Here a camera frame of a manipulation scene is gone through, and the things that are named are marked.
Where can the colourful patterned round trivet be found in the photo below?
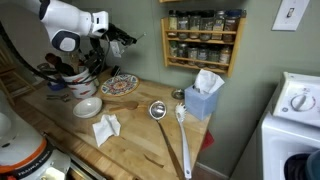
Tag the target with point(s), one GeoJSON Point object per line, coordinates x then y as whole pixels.
{"type": "Point", "coordinates": [120, 85]}

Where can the teal blue object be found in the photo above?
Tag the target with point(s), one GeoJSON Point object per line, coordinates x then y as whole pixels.
{"type": "Point", "coordinates": [314, 165]}

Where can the white tissue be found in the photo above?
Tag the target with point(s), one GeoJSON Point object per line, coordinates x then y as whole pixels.
{"type": "Point", "coordinates": [208, 80]}

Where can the pale blue tissue box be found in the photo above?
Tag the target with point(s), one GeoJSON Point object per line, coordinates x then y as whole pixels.
{"type": "Point", "coordinates": [200, 105]}

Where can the dark wooden spoon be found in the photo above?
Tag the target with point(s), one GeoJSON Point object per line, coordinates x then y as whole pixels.
{"type": "Point", "coordinates": [53, 60]}

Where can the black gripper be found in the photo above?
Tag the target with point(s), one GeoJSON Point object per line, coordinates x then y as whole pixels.
{"type": "Point", "coordinates": [118, 32]}

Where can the white ceramic bowl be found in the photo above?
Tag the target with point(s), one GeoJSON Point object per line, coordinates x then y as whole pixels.
{"type": "Point", "coordinates": [87, 107]}

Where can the red cloth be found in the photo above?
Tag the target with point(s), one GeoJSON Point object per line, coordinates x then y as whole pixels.
{"type": "Point", "coordinates": [207, 140]}

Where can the white utensil crock red chilies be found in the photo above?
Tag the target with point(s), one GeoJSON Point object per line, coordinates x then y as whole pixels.
{"type": "Point", "coordinates": [80, 87]}

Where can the white wall outlet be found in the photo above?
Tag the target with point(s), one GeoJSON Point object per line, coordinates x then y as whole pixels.
{"type": "Point", "coordinates": [114, 50]}

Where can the metal kitchen tool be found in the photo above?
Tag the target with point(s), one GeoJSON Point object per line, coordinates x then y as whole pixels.
{"type": "Point", "coordinates": [45, 67]}

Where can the wooden two-shelf spice rack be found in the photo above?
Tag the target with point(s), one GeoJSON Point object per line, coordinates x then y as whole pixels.
{"type": "Point", "coordinates": [235, 46]}

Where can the light wooden spatula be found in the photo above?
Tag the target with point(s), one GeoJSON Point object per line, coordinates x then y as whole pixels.
{"type": "Point", "coordinates": [75, 63]}

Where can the white laundry appliance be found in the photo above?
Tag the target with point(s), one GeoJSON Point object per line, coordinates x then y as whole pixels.
{"type": "Point", "coordinates": [286, 136]}

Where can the wooden chair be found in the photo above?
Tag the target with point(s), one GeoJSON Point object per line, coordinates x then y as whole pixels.
{"type": "Point", "coordinates": [11, 83]}

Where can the blue plastic container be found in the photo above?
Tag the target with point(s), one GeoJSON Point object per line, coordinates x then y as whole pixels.
{"type": "Point", "coordinates": [55, 86]}

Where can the spice jar blue lid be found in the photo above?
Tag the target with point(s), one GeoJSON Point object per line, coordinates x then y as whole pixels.
{"type": "Point", "coordinates": [231, 24]}

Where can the small metal cup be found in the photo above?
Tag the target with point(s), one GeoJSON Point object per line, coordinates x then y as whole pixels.
{"type": "Point", "coordinates": [178, 94]}

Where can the white appliance dial knob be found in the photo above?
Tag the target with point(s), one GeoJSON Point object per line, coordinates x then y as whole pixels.
{"type": "Point", "coordinates": [302, 102]}

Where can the crumpled white napkin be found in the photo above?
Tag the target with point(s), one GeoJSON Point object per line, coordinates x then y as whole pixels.
{"type": "Point", "coordinates": [106, 128]}

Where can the glass spice jar black lid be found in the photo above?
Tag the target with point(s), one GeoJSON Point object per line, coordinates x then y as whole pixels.
{"type": "Point", "coordinates": [183, 23]}
{"type": "Point", "coordinates": [182, 51]}
{"type": "Point", "coordinates": [192, 52]}
{"type": "Point", "coordinates": [202, 54]}
{"type": "Point", "coordinates": [225, 56]}
{"type": "Point", "coordinates": [206, 24]}
{"type": "Point", "coordinates": [173, 50]}
{"type": "Point", "coordinates": [213, 55]}
{"type": "Point", "coordinates": [218, 24]}
{"type": "Point", "coordinates": [172, 21]}
{"type": "Point", "coordinates": [194, 23]}

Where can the small black object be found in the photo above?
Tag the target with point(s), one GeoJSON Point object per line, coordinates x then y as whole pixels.
{"type": "Point", "coordinates": [116, 71]}

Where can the white light switch plate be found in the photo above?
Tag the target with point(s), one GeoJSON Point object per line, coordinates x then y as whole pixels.
{"type": "Point", "coordinates": [290, 15]}

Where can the wooden spice rack with jars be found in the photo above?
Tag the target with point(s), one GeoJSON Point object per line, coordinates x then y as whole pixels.
{"type": "Point", "coordinates": [171, 1]}

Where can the white plastic pasta server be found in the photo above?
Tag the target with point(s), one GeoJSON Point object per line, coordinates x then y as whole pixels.
{"type": "Point", "coordinates": [184, 140]}

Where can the metal ladle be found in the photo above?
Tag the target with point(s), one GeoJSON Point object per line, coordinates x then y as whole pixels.
{"type": "Point", "coordinates": [157, 110]}

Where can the metal measuring spoons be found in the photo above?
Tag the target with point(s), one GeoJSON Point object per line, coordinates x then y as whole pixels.
{"type": "Point", "coordinates": [60, 97]}

